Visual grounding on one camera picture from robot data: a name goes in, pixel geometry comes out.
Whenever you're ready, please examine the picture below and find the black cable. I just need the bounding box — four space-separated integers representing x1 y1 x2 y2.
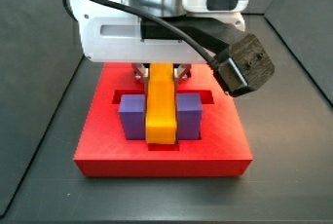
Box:
49 0 238 90

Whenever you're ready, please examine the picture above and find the red slotted board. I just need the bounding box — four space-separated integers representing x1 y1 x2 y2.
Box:
73 63 252 177

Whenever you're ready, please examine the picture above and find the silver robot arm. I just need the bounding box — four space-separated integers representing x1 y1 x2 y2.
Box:
69 0 248 87

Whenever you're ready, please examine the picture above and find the purple U-shaped block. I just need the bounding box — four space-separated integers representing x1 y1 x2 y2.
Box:
119 93 203 140

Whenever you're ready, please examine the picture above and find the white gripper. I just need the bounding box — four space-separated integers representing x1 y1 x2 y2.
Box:
69 0 247 84

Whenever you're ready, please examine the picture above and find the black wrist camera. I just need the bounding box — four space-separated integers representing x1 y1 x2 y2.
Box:
140 17 274 97

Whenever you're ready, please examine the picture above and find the yellow bar block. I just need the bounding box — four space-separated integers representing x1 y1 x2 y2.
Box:
145 63 176 144

